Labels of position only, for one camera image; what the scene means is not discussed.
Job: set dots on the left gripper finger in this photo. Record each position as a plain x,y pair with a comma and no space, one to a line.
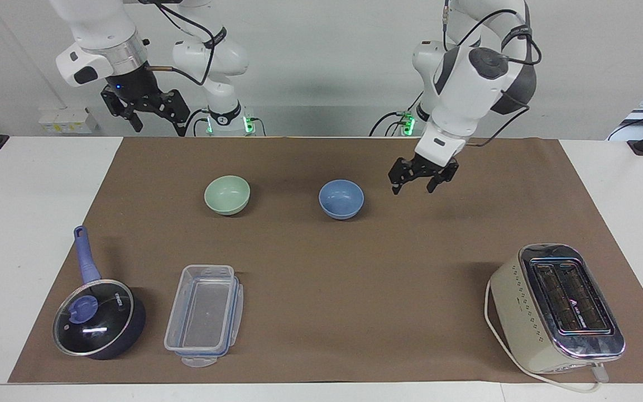
442,177
401,174

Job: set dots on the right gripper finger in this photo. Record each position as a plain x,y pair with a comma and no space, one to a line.
123,107
172,106

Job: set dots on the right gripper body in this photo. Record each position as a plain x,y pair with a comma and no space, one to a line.
134,84

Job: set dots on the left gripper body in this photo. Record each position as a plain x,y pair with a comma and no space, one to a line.
426,168

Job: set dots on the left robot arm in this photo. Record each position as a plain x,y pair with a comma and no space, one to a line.
475,84

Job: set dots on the blue bowl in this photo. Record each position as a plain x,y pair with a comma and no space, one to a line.
341,199

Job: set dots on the green bowl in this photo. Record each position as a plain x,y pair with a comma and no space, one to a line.
227,194

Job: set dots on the dark blue saucepan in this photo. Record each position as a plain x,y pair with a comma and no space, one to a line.
88,262

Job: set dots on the cream and chrome toaster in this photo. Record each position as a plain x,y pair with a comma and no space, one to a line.
556,312

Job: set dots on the clear plastic food container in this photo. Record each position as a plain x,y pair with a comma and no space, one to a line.
203,315

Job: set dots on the glass lid with blue knob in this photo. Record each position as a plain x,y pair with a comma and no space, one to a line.
94,318

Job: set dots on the white wall socket box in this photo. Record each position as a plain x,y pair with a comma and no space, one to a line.
67,121

